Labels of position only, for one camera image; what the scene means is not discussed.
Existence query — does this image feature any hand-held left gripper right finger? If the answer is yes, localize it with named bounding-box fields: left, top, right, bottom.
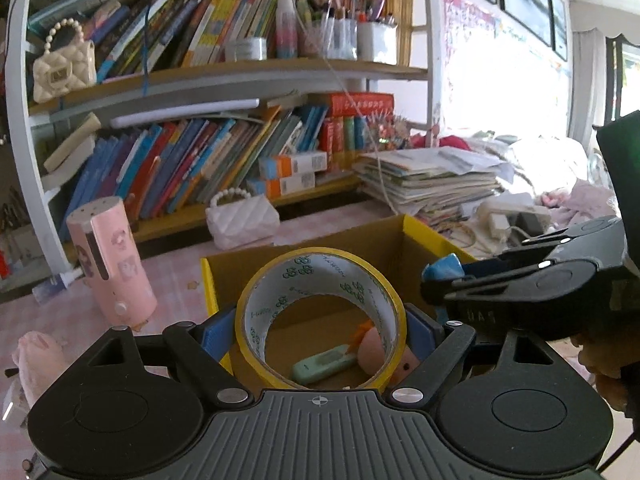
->
left=385, top=306, right=576, bottom=408

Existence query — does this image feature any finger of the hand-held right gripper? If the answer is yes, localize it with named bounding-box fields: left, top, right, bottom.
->
left=420, top=260, right=551, bottom=306
left=500, top=216, right=621, bottom=262

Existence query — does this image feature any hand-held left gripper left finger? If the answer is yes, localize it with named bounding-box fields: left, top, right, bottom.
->
left=85, top=306, right=253, bottom=409

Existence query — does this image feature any pink chick plush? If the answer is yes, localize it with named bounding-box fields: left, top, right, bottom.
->
left=354, top=321, right=421, bottom=376

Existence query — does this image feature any yellow cardboard box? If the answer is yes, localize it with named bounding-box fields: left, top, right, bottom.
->
left=200, top=214, right=478, bottom=391

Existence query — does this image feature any mint green handheld device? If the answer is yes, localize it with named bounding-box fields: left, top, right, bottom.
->
left=291, top=345, right=357, bottom=385

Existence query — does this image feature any yellow tape roll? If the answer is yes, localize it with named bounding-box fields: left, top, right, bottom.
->
left=235, top=246, right=407, bottom=391

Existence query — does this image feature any pink paw plush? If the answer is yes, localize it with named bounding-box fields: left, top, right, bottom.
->
left=11, top=331, right=68, bottom=408

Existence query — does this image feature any person's right hand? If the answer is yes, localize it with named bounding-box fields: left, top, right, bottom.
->
left=572, top=332, right=631, bottom=411

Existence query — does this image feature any white power adapter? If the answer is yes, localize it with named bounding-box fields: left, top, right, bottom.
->
left=477, top=195, right=551, bottom=241

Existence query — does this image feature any stack of papers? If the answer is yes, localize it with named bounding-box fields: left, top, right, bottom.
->
left=352, top=147, right=513, bottom=226

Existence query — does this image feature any white quilted purse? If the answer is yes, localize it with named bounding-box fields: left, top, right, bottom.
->
left=206, top=187, right=281, bottom=251

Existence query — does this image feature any pink cylindrical humidifier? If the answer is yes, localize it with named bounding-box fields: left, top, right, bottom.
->
left=66, top=197, right=158, bottom=328

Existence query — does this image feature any white curtain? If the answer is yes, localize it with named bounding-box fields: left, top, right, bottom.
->
left=570, top=27, right=640, bottom=161

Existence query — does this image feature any orange and blue box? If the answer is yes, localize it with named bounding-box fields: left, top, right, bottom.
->
left=247, top=172, right=317, bottom=198
left=259, top=151, right=328, bottom=180

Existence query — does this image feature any small spray bottle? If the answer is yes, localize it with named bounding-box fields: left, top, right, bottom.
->
left=32, top=267, right=83, bottom=303

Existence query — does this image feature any row of leaning books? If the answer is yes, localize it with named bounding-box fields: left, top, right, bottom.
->
left=60, top=102, right=331, bottom=241

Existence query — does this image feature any red boxed book set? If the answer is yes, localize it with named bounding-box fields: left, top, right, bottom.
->
left=320, top=91, right=396, bottom=151

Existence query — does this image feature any stack of beige books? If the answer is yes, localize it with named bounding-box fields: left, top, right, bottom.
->
left=42, top=112, right=103, bottom=191

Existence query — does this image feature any white pen cup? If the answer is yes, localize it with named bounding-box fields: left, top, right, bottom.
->
left=356, top=20, right=398, bottom=65

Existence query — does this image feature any white bookshelf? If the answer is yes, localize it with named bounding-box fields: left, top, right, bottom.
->
left=5, top=0, right=446, bottom=281

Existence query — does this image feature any white round jar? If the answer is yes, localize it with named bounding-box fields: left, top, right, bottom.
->
left=225, top=37, right=268, bottom=62

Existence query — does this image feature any pink and blue bottle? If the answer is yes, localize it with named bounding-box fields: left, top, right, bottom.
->
left=276, top=0, right=301, bottom=59

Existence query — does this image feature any row of shelved books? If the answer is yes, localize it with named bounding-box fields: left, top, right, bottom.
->
left=27, top=0, right=301, bottom=83

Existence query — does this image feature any pink wall poster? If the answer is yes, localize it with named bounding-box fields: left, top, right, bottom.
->
left=442, top=0, right=571, bottom=136

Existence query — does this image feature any cream quilted pearl-handle purse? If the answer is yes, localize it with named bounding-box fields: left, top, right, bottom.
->
left=32, top=18, right=97, bottom=102

